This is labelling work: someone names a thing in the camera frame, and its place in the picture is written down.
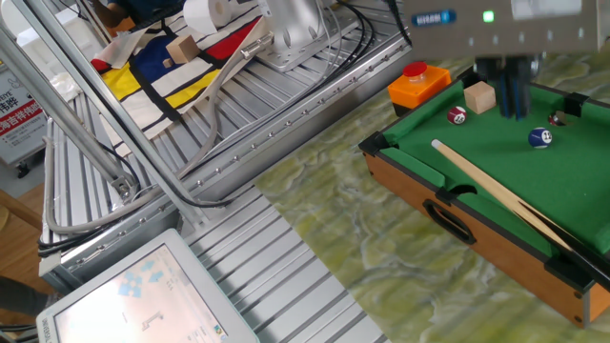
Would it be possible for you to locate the silver Schunk gripper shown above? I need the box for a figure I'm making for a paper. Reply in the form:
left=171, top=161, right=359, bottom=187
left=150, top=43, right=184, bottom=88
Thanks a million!
left=402, top=0, right=601, bottom=120

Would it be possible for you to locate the wooden pool cue black handle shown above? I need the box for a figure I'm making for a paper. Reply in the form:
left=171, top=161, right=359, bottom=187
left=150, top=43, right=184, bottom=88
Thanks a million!
left=430, top=138, right=610, bottom=293

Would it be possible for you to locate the bare person forearm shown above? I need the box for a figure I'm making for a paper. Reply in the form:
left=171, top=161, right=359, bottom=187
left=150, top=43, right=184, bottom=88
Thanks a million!
left=90, top=0, right=134, bottom=29

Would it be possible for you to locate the blue striped pool ball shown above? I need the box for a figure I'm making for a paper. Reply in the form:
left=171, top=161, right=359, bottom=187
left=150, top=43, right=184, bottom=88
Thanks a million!
left=527, top=126, right=554, bottom=150

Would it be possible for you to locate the maroon striped pool ball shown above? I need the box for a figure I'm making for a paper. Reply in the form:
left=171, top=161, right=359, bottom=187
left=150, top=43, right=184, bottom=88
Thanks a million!
left=446, top=105, right=469, bottom=127

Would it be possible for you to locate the mini green felt pool table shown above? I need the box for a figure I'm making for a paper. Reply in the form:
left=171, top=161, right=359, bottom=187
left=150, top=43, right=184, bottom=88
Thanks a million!
left=357, top=64, right=610, bottom=330

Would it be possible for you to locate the orange box red push button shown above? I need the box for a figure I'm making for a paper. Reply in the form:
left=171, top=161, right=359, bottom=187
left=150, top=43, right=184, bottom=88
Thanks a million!
left=386, top=60, right=453, bottom=118

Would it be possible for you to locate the green marble pattern mat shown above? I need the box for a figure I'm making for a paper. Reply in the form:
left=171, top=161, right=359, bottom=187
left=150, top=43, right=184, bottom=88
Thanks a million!
left=254, top=47, right=610, bottom=343

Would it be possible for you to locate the white paper roll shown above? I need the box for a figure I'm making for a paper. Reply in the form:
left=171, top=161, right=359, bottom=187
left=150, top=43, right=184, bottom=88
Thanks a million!
left=182, top=0, right=234, bottom=35

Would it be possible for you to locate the colour block patterned cloth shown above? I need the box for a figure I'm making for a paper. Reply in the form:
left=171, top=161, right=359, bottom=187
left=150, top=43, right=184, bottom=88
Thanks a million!
left=90, top=9, right=273, bottom=161

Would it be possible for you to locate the orange brown box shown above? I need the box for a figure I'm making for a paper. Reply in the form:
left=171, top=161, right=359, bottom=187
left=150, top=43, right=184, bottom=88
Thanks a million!
left=102, top=16, right=137, bottom=38

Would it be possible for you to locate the white touchscreen teach pendant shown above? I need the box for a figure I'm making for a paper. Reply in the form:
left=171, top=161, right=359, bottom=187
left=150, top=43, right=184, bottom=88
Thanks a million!
left=35, top=228, right=261, bottom=343

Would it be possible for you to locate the white crumpled tissue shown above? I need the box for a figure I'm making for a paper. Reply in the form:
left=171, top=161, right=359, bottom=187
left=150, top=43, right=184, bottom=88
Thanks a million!
left=50, top=71, right=83, bottom=104

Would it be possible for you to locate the white sign red lettering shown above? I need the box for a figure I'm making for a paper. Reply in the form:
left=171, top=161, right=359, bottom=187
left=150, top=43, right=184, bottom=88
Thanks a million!
left=0, top=71, right=49, bottom=168

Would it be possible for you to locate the wooden furniture piece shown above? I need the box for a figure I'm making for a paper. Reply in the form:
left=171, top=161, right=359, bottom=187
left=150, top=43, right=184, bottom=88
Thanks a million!
left=0, top=189, right=43, bottom=231

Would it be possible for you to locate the black cable bundle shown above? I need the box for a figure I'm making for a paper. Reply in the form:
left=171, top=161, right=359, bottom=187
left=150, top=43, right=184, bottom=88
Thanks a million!
left=156, top=0, right=377, bottom=211

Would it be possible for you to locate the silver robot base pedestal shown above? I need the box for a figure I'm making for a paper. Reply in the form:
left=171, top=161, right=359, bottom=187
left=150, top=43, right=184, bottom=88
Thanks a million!
left=254, top=0, right=356, bottom=73

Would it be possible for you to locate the grey corrugated hose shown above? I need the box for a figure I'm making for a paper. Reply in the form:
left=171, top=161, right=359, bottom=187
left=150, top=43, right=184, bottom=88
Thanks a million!
left=41, top=30, right=276, bottom=235

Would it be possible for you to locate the aluminium frame post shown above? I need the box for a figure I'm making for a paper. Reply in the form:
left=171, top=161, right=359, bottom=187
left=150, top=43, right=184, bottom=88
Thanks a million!
left=7, top=0, right=211, bottom=228

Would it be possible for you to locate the aluminium diagonal frame strut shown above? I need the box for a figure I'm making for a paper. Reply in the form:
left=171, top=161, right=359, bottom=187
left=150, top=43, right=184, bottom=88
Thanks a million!
left=0, top=21, right=139, bottom=201

